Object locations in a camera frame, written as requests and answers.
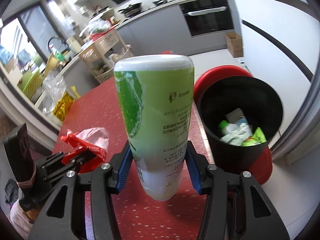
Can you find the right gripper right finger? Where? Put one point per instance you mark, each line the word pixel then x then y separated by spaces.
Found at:
pixel 236 205

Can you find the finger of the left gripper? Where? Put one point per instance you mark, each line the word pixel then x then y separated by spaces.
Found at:
pixel 55 166

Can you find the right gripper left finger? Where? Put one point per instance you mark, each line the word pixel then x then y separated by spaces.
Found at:
pixel 63 215

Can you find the red white plastic bag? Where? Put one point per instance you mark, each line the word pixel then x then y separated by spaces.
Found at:
pixel 94 139

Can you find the green white plastic bottle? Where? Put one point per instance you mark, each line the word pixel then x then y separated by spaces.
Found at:
pixel 155 94

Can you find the black trash bin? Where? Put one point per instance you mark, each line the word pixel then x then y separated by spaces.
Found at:
pixel 241 115

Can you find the black kitchen faucet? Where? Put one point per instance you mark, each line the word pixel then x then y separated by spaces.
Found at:
pixel 58 43

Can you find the grey kitchen cabinets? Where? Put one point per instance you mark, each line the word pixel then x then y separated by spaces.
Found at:
pixel 165 28

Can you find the red plastic chair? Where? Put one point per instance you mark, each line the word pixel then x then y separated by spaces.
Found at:
pixel 262 167

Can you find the gold foil bag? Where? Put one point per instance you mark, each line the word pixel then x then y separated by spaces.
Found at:
pixel 62 106

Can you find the clear plastic bag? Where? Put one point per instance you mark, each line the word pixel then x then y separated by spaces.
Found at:
pixel 54 85

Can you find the beige plastic storage rack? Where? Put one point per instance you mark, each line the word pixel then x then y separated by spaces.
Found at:
pixel 100 56

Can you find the cardboard box on floor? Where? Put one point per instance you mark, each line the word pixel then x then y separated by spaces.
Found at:
pixel 234 44

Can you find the red basket with vegetables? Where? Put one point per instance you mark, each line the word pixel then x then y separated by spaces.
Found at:
pixel 98 28

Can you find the black built-in oven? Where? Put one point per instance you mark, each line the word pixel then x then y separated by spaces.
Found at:
pixel 207 16

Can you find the white refrigerator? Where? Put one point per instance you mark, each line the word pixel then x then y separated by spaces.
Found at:
pixel 264 56

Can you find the black frying pan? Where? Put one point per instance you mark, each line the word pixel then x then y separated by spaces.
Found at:
pixel 131 10

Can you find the gas stove burner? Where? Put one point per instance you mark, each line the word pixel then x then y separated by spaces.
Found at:
pixel 160 2

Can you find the grey sliding door frame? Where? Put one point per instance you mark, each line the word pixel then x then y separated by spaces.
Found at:
pixel 297 119

